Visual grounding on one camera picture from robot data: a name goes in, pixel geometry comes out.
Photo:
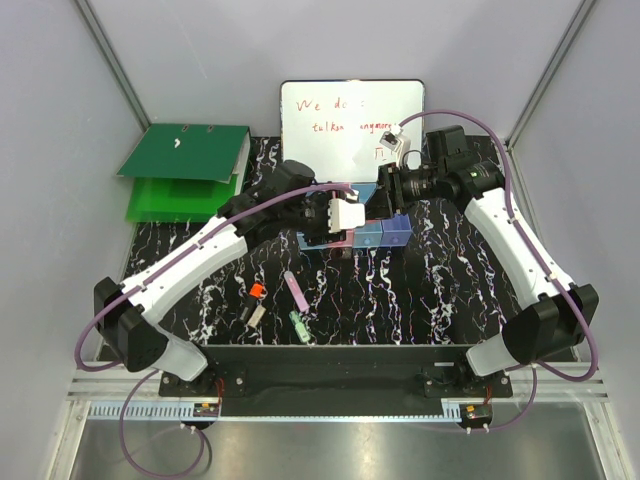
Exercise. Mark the orange black marker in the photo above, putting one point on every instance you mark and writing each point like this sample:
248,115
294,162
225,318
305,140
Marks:
251,302

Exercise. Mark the light blue bin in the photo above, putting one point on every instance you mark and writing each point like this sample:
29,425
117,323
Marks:
305,242
369,235

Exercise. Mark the purple bin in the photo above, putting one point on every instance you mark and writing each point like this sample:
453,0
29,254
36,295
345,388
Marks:
396,231

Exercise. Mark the circuit board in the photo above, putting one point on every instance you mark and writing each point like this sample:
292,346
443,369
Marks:
206,409
478,411

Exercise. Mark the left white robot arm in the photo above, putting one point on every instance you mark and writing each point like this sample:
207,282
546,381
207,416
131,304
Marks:
128,313

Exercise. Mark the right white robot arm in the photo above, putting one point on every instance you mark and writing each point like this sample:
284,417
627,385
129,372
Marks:
554,311

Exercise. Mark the left circuit board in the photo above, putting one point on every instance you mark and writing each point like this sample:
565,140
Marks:
206,409

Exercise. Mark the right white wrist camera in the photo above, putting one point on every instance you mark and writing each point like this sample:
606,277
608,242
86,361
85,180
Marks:
397,143

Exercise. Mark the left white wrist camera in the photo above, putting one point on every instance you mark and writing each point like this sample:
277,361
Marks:
346,215

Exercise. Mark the beige correction tape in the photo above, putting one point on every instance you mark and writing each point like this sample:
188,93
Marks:
256,316

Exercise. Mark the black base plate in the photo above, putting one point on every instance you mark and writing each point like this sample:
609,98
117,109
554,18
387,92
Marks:
294,382

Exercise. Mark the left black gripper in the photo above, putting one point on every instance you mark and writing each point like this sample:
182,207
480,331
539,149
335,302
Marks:
323,236

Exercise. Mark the white dry-erase board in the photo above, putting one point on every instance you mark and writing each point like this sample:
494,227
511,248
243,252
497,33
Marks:
334,127

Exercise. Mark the green white correction tape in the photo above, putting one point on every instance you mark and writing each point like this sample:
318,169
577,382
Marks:
300,327

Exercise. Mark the right circuit board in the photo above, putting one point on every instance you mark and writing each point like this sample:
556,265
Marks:
478,411

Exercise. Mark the light green folder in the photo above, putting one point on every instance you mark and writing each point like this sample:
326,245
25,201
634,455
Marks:
178,200

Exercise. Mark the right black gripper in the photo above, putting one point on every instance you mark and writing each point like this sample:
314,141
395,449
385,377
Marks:
388,195

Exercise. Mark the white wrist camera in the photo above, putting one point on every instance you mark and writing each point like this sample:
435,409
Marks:
397,143
346,215

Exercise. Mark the pink bin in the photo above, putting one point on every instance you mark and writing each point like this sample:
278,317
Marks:
343,238

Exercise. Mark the pink eraser stick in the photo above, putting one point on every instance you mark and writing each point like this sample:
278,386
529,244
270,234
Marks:
296,292

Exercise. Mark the green ring binder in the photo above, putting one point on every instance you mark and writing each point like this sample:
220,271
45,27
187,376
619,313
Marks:
190,152

